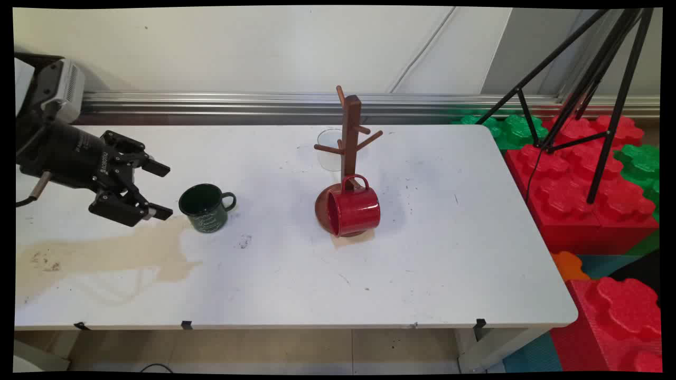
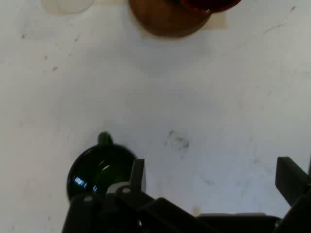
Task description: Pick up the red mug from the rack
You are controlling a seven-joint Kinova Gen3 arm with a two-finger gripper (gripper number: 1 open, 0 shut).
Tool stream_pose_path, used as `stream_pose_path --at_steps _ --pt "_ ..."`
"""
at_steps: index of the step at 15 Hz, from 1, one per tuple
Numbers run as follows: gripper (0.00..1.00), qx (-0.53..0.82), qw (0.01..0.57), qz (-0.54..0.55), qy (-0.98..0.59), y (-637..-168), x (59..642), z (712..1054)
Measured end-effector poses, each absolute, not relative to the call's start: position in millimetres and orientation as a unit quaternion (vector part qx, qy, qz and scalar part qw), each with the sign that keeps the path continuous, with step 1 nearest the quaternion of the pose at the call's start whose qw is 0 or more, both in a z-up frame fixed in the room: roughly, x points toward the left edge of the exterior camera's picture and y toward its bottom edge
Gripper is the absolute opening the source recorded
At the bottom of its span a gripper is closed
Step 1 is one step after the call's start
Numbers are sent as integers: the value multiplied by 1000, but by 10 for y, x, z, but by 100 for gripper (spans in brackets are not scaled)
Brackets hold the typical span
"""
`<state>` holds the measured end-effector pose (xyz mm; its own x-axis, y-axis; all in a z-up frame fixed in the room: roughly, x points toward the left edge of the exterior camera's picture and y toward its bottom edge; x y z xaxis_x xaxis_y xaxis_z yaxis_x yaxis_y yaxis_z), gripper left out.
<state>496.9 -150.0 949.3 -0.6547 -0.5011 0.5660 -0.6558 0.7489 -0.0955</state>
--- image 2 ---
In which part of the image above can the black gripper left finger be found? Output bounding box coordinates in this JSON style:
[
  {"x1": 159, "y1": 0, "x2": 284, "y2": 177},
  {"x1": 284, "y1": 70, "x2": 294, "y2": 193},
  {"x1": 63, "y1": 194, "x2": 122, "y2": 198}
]
[{"x1": 61, "y1": 159, "x2": 204, "y2": 233}]

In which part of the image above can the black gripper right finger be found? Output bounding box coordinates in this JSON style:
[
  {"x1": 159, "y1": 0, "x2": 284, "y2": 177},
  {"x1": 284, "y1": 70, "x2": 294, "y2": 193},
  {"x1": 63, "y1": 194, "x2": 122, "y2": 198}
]
[{"x1": 275, "y1": 156, "x2": 311, "y2": 233}]

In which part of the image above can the red speckled enamel mug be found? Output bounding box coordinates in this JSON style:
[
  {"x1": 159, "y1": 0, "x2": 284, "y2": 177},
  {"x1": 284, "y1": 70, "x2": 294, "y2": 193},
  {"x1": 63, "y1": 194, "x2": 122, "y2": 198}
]
[{"x1": 179, "y1": 0, "x2": 242, "y2": 14}]

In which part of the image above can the dark green glossy mug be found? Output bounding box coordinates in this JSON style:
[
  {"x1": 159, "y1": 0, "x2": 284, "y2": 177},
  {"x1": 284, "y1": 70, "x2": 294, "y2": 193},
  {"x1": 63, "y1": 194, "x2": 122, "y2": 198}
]
[{"x1": 67, "y1": 131, "x2": 137, "y2": 202}]

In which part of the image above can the wooden mug tree stand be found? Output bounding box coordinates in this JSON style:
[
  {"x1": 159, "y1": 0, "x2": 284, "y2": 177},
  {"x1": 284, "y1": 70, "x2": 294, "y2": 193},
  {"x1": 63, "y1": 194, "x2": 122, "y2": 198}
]
[{"x1": 128, "y1": 0, "x2": 212, "y2": 38}]

